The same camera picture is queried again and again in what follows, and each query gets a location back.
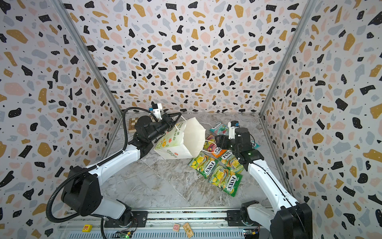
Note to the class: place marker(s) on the yellow letter block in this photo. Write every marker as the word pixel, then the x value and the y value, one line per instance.
pixel 87 228

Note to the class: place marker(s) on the white paper bag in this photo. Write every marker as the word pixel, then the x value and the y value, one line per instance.
pixel 186 140

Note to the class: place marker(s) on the wooden chessboard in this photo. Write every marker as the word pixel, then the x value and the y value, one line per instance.
pixel 133 121

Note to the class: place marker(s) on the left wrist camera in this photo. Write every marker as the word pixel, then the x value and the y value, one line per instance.
pixel 156 110

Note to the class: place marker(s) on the green Fox's candy bag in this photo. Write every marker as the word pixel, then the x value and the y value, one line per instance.
pixel 204 164
pixel 226 180

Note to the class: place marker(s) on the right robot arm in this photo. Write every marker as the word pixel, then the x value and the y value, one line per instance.
pixel 288 219

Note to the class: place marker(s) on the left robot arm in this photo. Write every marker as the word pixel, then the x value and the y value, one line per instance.
pixel 82 193

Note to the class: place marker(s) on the orange Fox's fruits candy bag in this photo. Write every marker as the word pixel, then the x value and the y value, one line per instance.
pixel 211 147

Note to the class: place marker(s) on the pink letter block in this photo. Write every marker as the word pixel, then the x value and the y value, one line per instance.
pixel 176 227

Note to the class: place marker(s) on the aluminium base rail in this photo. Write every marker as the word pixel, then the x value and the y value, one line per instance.
pixel 157 223

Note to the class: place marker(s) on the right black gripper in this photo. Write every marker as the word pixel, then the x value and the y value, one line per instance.
pixel 226 141

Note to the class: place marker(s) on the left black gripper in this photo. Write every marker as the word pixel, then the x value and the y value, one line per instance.
pixel 167 122

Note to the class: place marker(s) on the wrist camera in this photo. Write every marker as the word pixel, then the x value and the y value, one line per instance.
pixel 232 125
pixel 156 110

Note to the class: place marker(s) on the tan wooden card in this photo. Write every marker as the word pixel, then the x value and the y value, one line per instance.
pixel 188 230

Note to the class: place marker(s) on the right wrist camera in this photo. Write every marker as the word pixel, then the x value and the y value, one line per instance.
pixel 232 125

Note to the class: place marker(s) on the yellow-green candy bag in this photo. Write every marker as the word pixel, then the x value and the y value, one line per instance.
pixel 231 162

